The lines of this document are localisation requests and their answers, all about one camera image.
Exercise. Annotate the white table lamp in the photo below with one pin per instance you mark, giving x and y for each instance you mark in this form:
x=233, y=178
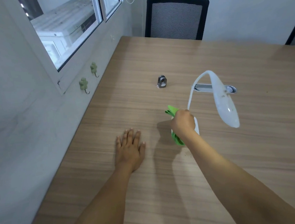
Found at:
x=224, y=104

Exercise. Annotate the green clover wall hook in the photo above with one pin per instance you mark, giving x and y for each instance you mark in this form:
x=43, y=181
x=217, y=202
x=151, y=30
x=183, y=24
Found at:
x=83, y=84
x=93, y=68

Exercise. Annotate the green cleaning cloth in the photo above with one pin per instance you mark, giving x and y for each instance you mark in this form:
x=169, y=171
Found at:
x=172, y=111

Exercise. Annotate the white framed sliding window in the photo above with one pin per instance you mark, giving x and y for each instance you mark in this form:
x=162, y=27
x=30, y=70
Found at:
x=99, y=6

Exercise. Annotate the white outdoor air conditioner unit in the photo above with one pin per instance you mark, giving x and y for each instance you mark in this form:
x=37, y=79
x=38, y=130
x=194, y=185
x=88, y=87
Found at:
x=62, y=22

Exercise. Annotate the person's left forearm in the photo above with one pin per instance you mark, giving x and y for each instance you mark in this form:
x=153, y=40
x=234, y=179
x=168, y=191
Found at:
x=104, y=209

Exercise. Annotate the person's right forearm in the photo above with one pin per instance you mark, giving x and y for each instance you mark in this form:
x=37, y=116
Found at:
x=236, y=185

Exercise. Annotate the dark louvered outdoor wall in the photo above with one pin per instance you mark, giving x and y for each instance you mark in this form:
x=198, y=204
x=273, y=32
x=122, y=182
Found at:
x=31, y=6

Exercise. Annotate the person's left hand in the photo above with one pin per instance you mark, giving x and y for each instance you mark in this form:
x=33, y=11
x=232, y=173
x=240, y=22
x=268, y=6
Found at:
x=129, y=153

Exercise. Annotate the person's right hand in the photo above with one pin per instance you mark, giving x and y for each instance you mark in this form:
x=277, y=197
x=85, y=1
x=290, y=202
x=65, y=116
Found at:
x=183, y=124

